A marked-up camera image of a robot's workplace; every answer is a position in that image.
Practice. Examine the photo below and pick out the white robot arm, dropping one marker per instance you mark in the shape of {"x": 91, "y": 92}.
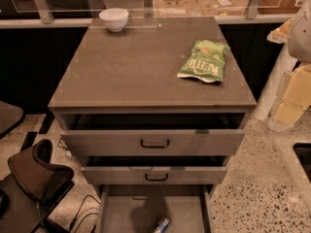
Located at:
{"x": 299, "y": 34}

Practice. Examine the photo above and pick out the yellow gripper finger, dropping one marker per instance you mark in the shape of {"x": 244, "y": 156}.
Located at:
{"x": 293, "y": 98}

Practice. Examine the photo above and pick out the grey top drawer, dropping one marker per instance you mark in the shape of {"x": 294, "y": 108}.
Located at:
{"x": 155, "y": 134}

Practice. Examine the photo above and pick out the left cardboard box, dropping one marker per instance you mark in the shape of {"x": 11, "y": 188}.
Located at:
{"x": 176, "y": 8}

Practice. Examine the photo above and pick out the grey middle drawer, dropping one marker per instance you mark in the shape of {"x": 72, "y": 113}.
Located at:
{"x": 155, "y": 170}

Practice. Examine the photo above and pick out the cardboard box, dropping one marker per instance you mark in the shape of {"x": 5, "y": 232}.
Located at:
{"x": 223, "y": 7}
{"x": 176, "y": 8}

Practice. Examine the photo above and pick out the green kettle chips bag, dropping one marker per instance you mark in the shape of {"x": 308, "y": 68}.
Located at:
{"x": 206, "y": 62}

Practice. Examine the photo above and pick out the right cardboard box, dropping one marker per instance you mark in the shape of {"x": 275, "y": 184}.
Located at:
{"x": 223, "y": 7}

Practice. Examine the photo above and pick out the white ceramic bowl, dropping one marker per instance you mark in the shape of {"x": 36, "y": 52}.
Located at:
{"x": 114, "y": 19}

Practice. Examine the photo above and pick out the dark brown chair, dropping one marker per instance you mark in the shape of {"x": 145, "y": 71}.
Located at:
{"x": 32, "y": 190}

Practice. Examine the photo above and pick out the dark round table edge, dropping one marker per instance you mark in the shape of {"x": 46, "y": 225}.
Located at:
{"x": 10, "y": 117}

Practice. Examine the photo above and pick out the grey drawer cabinet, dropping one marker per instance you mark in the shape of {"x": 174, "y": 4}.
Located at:
{"x": 135, "y": 72}

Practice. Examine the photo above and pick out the silver blue redbull can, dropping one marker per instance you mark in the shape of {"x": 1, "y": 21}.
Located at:
{"x": 162, "y": 225}

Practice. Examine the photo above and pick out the white diagonal post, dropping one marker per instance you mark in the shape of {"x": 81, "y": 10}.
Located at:
{"x": 283, "y": 64}

